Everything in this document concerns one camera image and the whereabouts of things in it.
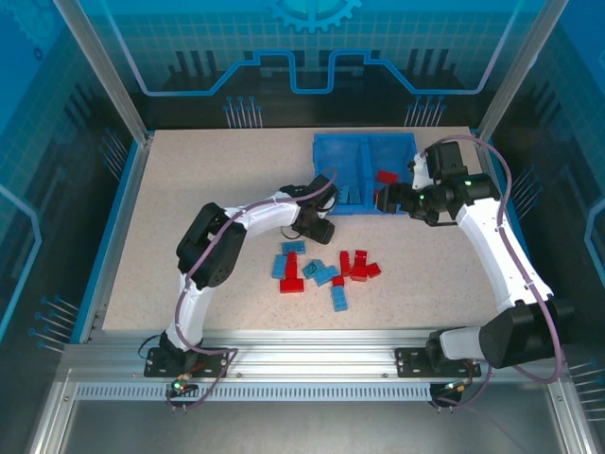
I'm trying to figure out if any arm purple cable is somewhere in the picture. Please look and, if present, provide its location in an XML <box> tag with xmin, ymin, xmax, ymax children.
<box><xmin>164</xmin><ymin>166</ymin><xmax>340</xmax><ymax>413</ymax></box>
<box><xmin>413</xmin><ymin>134</ymin><xmax>566</xmax><ymax>413</ymax></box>

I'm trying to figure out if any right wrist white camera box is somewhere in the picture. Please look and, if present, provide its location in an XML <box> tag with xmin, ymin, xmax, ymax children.
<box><xmin>406</xmin><ymin>151</ymin><xmax>432</xmax><ymax>191</ymax></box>

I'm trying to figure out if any aluminium base beam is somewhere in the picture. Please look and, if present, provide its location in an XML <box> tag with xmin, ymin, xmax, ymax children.
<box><xmin>60</xmin><ymin>329</ymin><xmax>571</xmax><ymax>379</ymax></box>

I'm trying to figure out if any slotted grey cable duct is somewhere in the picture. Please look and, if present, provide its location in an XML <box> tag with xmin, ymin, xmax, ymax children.
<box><xmin>74</xmin><ymin>383</ymin><xmax>448</xmax><ymax>402</ymax></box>

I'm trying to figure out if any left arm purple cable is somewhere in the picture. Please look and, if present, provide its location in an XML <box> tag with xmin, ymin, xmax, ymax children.
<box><xmin>164</xmin><ymin>166</ymin><xmax>340</xmax><ymax>413</ymax></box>

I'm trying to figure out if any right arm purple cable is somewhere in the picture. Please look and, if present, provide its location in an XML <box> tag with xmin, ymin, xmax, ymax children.
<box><xmin>413</xmin><ymin>134</ymin><xmax>566</xmax><ymax>413</ymax></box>

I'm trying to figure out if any small LED connector board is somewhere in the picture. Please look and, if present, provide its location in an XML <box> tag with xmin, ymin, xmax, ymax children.
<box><xmin>430</xmin><ymin>377</ymin><xmax>469</xmax><ymax>396</ymax></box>
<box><xmin>169</xmin><ymin>373</ymin><xmax>199</xmax><ymax>398</ymax></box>

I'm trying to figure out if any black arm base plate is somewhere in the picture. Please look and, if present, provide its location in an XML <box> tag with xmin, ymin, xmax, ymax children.
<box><xmin>394</xmin><ymin>346</ymin><xmax>483</xmax><ymax>378</ymax></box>
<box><xmin>144</xmin><ymin>346</ymin><xmax>232</xmax><ymax>378</ymax></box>

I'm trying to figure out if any blue two-compartment bin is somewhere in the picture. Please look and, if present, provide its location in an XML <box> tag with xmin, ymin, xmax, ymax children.
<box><xmin>312</xmin><ymin>131</ymin><xmax>423</xmax><ymax>217</ymax></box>

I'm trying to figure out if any aluminium lower frame rail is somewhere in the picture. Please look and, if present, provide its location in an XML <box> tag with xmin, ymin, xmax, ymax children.
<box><xmin>546</xmin><ymin>375</ymin><xmax>599</xmax><ymax>454</ymax></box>
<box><xmin>26</xmin><ymin>373</ymin><xmax>79</xmax><ymax>454</ymax></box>

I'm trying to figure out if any aluminium frame post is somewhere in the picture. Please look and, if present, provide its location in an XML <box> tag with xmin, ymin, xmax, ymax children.
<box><xmin>475</xmin><ymin>0</ymin><xmax>567</xmax><ymax>146</ymax></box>
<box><xmin>52</xmin><ymin>0</ymin><xmax>155</xmax><ymax>146</ymax></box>

